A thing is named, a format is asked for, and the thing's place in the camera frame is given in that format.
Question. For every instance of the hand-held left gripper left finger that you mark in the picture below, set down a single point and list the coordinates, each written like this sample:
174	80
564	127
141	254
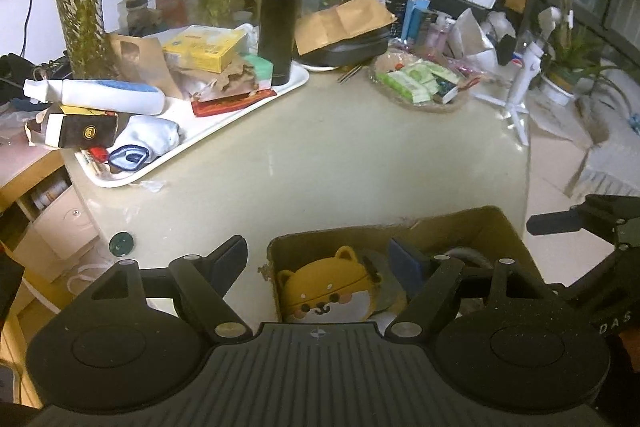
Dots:
232	257

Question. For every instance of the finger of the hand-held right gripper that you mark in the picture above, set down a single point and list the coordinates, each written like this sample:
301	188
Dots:
555	223

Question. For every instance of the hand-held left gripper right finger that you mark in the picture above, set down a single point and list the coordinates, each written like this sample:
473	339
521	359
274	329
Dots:
405	263

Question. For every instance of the brown cardboard box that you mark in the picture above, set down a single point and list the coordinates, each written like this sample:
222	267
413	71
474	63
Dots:
450	227

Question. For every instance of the yellow dog-shaped pouch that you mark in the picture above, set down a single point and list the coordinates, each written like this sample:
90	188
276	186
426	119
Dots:
325	287

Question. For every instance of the grey fringed rug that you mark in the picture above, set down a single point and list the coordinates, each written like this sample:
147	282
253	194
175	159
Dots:
615	147

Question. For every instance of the clear plastic scrap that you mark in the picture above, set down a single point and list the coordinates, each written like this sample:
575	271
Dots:
150	186

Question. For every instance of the green round disc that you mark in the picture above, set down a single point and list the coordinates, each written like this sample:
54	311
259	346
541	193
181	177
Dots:
121	243

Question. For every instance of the white plastic tray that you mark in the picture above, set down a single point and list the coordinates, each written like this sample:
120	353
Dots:
210	127

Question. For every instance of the potted green plant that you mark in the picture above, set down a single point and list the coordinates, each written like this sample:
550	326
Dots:
560	89

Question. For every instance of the white tripod stand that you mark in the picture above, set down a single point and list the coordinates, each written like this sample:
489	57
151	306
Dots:
520	87

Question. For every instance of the white rolled sock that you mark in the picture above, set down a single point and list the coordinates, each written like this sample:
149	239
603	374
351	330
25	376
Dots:
150	134

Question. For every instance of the red flat packet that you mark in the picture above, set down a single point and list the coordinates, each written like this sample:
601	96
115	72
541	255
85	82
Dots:
220	106

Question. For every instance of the woven basket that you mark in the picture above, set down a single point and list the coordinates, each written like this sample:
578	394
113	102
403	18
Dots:
425	106

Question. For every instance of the small black and white box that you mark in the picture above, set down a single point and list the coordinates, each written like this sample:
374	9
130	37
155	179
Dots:
447	93

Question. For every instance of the green wipes packet with barcode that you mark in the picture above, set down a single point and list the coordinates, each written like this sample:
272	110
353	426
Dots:
405	88

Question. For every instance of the white cabinet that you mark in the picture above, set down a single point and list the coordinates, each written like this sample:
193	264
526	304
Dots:
55	227

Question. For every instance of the green and pink sponge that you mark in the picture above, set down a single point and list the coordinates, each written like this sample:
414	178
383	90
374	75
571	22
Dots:
262	69

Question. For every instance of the black box with gold emblem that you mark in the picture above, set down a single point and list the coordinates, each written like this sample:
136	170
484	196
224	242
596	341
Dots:
85	132

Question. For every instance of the metal chopstick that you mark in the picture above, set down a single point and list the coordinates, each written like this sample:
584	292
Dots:
349	73
352	76

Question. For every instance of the white and blue tube bottle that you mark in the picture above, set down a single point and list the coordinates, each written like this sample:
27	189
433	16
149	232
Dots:
110	97

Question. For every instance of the white plastic bag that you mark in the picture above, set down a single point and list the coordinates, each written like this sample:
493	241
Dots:
475	37

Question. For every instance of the white plate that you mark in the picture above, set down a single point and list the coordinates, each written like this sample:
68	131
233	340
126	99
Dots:
320	68

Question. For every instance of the yellow carton box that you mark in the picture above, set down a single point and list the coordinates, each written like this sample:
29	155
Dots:
205	47

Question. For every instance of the crumpled brown paper bag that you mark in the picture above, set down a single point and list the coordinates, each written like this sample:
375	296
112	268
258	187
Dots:
145	62

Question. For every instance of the grey hard case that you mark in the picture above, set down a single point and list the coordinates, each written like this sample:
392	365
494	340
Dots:
350	49

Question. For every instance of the pink bottle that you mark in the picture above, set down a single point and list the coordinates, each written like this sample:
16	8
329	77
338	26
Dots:
437	34

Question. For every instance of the black thermos flask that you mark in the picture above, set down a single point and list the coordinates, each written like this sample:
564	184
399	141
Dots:
275	32

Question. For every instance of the blue carton box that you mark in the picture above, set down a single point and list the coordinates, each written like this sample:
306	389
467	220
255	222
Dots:
415	19

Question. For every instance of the brown paper envelope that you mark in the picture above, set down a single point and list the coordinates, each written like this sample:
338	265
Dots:
345	22

